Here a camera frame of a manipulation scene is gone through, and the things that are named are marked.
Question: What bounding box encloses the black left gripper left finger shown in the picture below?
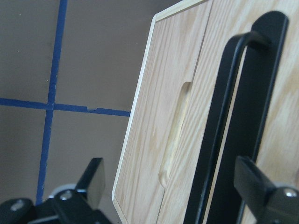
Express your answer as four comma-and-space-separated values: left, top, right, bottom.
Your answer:
52, 158, 106, 224

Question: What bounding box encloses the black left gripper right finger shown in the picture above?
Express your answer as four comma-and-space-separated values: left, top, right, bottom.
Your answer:
234, 156, 299, 224

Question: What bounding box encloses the wooden drawer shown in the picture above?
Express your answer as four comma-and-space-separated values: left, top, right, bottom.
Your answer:
157, 0, 299, 224
112, 0, 212, 224

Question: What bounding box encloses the black drawer handle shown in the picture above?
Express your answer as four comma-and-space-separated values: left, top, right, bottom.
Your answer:
184, 11, 288, 224

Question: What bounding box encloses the wooden drawer cabinet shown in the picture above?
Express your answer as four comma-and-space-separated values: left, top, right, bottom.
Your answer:
112, 0, 299, 224

